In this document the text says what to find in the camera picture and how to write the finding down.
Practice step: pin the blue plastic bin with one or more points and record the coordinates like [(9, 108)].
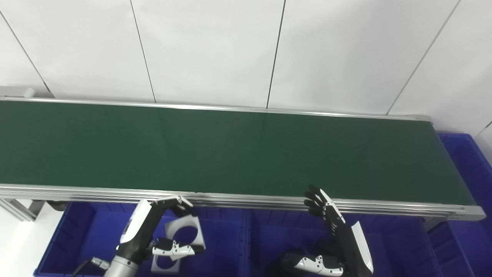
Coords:
[(399, 250), (88, 238), (469, 173)]

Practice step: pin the green conveyor belt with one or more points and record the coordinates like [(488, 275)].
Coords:
[(230, 150)]

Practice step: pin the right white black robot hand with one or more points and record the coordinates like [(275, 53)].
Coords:
[(353, 246)]

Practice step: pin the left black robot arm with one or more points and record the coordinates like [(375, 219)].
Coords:
[(119, 268)]

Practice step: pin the grey aluminium conveyor leg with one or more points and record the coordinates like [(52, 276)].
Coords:
[(434, 224), (23, 209)]

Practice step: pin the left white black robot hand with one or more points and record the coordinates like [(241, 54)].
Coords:
[(140, 227)]

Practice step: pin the white square part round hole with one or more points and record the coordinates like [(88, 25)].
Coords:
[(200, 236), (155, 266)]

